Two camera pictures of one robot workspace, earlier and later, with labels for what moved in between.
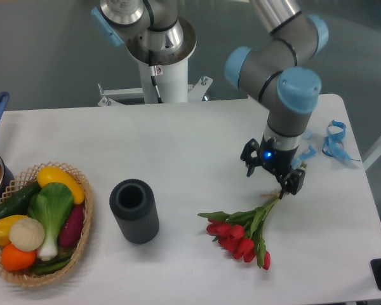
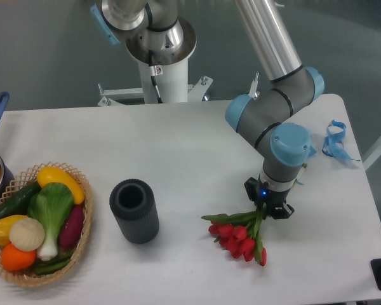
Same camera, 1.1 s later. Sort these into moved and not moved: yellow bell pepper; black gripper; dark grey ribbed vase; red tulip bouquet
Moved: black gripper
Not moved: yellow bell pepper; red tulip bouquet; dark grey ribbed vase
